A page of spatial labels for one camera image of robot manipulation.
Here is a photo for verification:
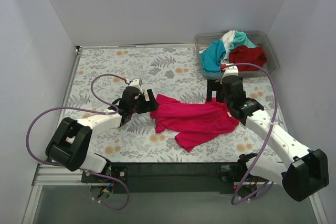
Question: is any pink t shirt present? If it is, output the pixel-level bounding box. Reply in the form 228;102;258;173
150;94;239;152

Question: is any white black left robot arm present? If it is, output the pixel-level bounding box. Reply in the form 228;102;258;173
46;86;159;182

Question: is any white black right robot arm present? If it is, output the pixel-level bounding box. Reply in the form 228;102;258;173
206;75;329;201

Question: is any teal blue t shirt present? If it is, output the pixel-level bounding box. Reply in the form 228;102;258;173
200;39;226;73

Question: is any dark red t shirt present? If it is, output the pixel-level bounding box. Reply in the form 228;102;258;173
229;46;267;67

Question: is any floral patterned table mat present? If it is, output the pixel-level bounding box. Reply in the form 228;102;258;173
51;46;295;163

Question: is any white and aqua t shirt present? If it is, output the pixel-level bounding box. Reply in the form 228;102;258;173
220;30;256;64

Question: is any clear plastic bin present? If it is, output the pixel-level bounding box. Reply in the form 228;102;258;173
195;30;279;79

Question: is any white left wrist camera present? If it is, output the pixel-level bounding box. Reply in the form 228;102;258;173
126;78;143;93

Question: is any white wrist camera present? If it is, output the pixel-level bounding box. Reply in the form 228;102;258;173
220;63;239;78
126;78;143;93

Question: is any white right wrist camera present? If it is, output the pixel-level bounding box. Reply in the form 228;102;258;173
220;63;239;78

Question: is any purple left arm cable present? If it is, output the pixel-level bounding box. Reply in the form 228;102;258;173
25;73;130;211

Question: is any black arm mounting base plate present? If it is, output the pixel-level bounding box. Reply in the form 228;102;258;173
81;161;271;196

